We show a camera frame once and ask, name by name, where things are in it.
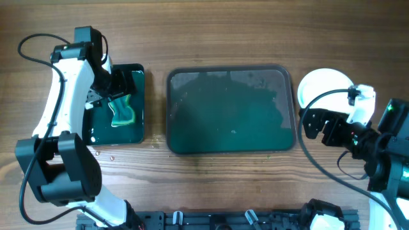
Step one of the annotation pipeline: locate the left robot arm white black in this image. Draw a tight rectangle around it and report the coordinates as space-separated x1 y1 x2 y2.
15 42 144 229

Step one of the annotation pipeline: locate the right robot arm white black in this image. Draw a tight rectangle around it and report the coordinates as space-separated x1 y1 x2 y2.
300 98 408 229

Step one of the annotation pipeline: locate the white plate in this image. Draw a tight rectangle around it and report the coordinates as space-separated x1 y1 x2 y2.
297 68 353 114

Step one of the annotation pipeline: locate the green yellow sponge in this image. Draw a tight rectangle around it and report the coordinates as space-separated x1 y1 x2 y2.
108 95 136 127

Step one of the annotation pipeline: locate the black water tray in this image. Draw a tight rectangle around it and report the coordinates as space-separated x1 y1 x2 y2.
82 64 145 146

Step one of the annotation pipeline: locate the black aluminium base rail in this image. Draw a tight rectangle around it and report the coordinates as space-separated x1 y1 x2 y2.
75 209 361 230

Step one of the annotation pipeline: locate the dark grey serving tray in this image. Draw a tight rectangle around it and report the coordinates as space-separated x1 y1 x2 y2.
166 64 297 156

